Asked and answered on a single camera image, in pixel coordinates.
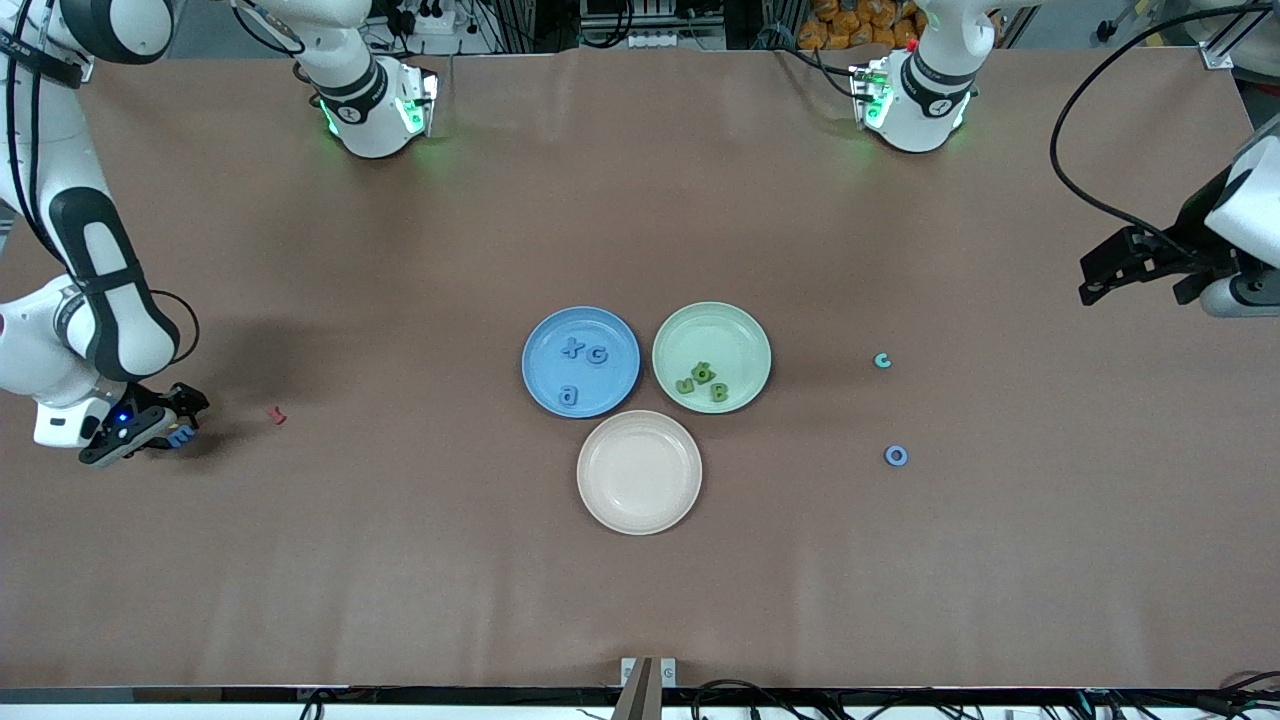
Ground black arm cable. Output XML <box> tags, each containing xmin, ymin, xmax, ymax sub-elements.
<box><xmin>1049</xmin><ymin>3</ymin><xmax>1251</xmax><ymax>241</ymax></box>
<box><xmin>0</xmin><ymin>0</ymin><xmax>201</xmax><ymax>376</ymax></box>

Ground green plate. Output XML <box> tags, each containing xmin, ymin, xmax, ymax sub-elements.
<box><xmin>651</xmin><ymin>301</ymin><xmax>773</xmax><ymax>416</ymax></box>

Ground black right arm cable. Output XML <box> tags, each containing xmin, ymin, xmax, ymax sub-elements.
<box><xmin>0</xmin><ymin>0</ymin><xmax>201</xmax><ymax>376</ymax></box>

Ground beige plate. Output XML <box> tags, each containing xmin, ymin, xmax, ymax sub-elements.
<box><xmin>576</xmin><ymin>409</ymin><xmax>704</xmax><ymax>537</ymax></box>

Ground brown table cover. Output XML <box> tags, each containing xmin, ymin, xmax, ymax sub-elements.
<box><xmin>0</xmin><ymin>45</ymin><xmax>1280</xmax><ymax>691</ymax></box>

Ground orange fruit pile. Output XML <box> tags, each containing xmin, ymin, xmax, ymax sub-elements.
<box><xmin>797</xmin><ymin>0</ymin><xmax>926</xmax><ymax>51</ymax></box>

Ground brown post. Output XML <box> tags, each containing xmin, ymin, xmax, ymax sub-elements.
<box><xmin>610</xmin><ymin>657</ymin><xmax>663</xmax><ymax>720</ymax></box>

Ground aluminium frame profile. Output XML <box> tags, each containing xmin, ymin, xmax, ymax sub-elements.
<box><xmin>1198</xmin><ymin>0</ymin><xmax>1263</xmax><ymax>71</ymax></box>

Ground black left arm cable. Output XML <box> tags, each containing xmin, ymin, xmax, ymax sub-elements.
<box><xmin>1049</xmin><ymin>3</ymin><xmax>1251</xmax><ymax>241</ymax></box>

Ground black cables under table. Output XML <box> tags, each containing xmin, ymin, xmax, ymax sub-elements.
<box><xmin>295</xmin><ymin>678</ymin><xmax>1280</xmax><ymax>720</ymax></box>

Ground blue plate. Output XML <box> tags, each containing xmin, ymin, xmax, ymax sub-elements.
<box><xmin>521</xmin><ymin>305</ymin><xmax>642</xmax><ymax>420</ymax></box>

